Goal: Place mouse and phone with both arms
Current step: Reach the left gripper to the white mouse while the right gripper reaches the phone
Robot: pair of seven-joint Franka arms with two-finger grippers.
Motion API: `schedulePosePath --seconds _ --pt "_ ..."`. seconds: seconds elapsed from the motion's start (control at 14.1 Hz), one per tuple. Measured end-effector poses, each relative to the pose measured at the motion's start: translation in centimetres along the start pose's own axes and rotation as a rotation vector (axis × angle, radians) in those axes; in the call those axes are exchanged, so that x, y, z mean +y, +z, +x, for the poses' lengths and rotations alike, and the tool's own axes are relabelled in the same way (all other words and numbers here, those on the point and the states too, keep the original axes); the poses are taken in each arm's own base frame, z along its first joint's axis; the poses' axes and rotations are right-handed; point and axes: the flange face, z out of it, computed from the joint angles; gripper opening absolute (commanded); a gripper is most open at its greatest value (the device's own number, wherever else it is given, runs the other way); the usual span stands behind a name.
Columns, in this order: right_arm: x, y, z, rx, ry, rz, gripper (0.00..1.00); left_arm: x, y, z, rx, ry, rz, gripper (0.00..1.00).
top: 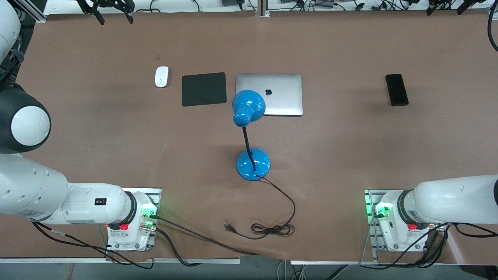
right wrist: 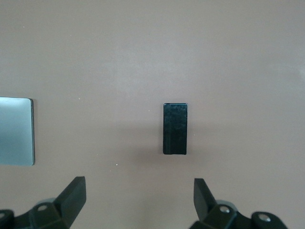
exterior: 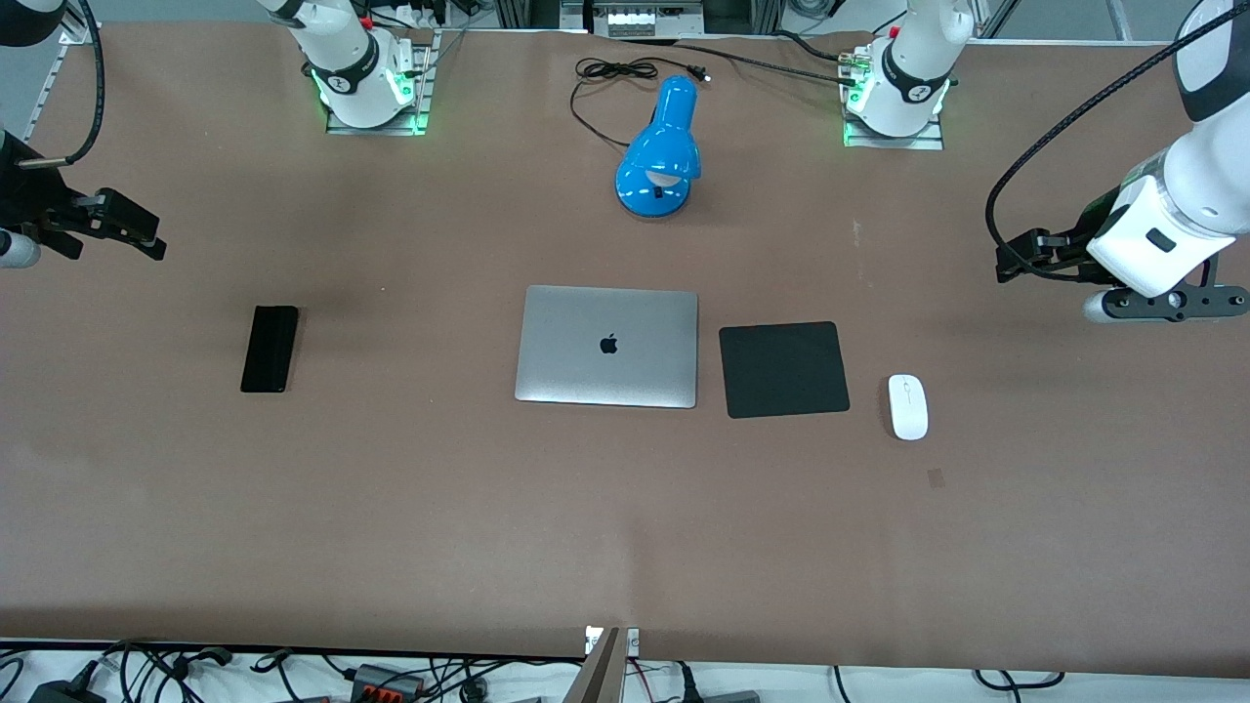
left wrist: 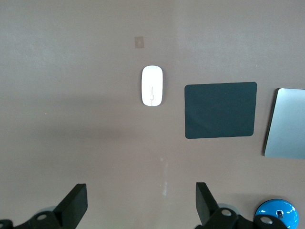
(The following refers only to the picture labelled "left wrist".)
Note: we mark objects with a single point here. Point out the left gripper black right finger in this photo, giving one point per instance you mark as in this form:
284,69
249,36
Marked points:
207,207

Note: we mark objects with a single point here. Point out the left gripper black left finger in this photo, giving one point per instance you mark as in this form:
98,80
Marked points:
71,205

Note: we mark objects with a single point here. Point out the white computer mouse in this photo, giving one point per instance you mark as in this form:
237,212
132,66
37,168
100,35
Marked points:
152,83

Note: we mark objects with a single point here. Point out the black mouse pad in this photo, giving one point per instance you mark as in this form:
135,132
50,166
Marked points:
220,109

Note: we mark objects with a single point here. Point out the blue desk lamp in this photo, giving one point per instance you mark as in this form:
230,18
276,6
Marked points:
267,210

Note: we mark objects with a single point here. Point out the silver laptop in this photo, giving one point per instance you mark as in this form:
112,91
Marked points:
288,124

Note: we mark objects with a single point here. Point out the small brown tape patch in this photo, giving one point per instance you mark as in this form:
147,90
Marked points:
139,42

